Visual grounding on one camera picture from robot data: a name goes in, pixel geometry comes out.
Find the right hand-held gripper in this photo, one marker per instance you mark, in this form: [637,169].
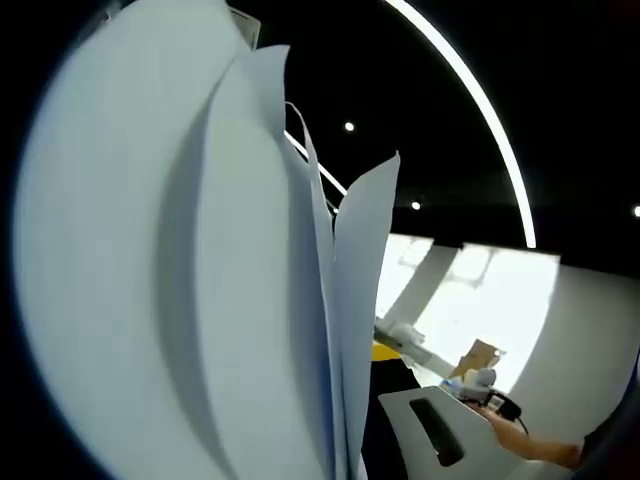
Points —
[481,385]

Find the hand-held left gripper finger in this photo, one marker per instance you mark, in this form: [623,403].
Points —
[400,450]

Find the stack of printing papers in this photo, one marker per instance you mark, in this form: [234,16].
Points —
[175,250]

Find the brown cardboard box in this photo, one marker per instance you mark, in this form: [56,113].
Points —
[477,355]

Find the large bright window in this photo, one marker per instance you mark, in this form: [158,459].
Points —
[400,280]
[495,310]

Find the window side desk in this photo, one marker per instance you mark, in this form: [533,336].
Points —
[405,337]

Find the long ceiling light strip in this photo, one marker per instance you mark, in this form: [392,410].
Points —
[480,95]
[325,172]

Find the ceiling spotlights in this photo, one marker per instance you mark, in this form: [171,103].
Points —
[349,126]

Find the ceiling air conditioner unit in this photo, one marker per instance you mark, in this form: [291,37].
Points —
[247,25]

